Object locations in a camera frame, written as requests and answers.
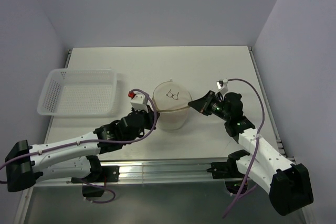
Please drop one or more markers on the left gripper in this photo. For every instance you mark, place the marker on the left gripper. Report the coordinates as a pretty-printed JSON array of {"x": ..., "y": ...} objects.
[{"x": 149, "y": 116}]

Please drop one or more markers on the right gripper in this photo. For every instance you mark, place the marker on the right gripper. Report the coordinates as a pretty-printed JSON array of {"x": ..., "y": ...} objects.
[{"x": 202, "y": 104}]

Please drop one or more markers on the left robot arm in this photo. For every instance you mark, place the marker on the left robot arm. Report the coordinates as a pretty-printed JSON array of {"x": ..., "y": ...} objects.
[{"x": 27, "y": 164}]

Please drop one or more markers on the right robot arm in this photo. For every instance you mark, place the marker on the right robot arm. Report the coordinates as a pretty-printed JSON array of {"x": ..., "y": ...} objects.
[{"x": 287, "y": 184}]

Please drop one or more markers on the white plastic basket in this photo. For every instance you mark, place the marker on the white plastic basket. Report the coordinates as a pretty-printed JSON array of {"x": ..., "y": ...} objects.
[{"x": 78, "y": 93}]

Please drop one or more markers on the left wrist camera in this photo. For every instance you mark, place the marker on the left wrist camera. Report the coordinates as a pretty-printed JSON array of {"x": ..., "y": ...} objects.
[{"x": 138, "y": 101}]

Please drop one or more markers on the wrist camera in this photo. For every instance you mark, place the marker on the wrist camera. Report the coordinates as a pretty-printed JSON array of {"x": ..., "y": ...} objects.
[
  {"x": 222, "y": 87},
  {"x": 138, "y": 101}
]

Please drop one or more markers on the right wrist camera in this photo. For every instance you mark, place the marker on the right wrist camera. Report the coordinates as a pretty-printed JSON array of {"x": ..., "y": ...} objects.
[{"x": 222, "y": 87}]

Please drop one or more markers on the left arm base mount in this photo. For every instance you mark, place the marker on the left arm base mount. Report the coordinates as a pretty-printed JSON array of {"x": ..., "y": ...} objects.
[{"x": 95, "y": 184}]

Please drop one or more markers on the aluminium frame rail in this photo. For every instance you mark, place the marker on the aluminium frame rail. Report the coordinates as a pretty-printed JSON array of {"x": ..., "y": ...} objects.
[{"x": 165, "y": 171}]

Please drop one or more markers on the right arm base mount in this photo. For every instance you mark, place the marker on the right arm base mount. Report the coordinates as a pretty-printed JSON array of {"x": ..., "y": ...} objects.
[{"x": 229, "y": 173}]

